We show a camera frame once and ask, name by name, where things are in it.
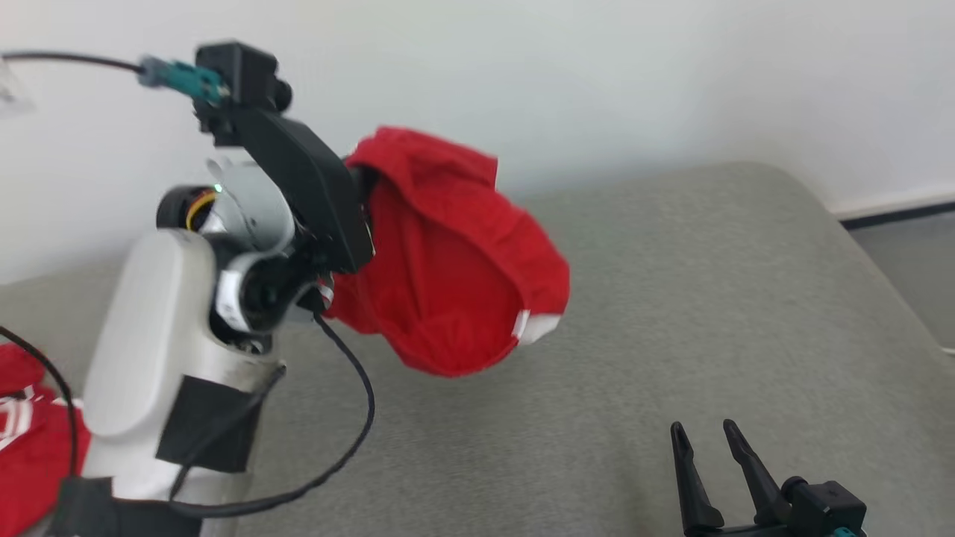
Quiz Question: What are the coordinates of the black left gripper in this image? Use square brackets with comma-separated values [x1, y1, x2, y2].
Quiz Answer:
[237, 110, 376, 275]

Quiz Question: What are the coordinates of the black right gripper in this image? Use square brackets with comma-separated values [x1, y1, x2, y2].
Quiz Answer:
[670, 419, 799, 537]

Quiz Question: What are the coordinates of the red garment with white trim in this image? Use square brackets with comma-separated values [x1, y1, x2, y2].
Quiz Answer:
[322, 125, 572, 377]

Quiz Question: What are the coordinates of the red jersey with white sleeves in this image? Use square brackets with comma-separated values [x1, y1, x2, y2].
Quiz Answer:
[0, 342, 92, 537]

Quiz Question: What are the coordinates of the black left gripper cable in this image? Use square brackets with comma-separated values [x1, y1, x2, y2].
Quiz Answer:
[166, 295, 376, 520]

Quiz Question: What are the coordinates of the left camera cable teal plug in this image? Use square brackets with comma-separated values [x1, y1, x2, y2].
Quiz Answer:
[0, 51, 228, 482]

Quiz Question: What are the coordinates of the dark wall baseboard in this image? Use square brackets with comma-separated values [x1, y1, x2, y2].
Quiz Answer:
[837, 200, 955, 230]

